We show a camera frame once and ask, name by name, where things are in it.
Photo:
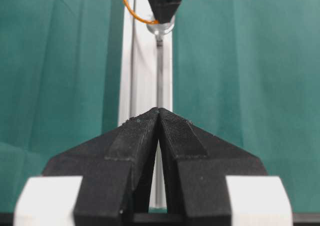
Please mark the green table cloth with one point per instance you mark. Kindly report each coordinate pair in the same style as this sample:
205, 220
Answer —
247, 71

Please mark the upper silver pulley shaft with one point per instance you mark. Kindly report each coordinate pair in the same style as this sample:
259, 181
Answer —
159, 30

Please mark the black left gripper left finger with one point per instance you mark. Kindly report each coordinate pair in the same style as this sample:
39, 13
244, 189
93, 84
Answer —
116, 169

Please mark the orange rubber band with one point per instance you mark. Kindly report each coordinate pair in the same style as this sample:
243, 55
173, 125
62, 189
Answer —
135, 16

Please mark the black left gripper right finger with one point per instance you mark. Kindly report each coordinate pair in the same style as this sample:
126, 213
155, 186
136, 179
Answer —
195, 165

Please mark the aluminium extrusion rail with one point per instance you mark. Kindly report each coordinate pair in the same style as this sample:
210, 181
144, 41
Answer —
146, 81

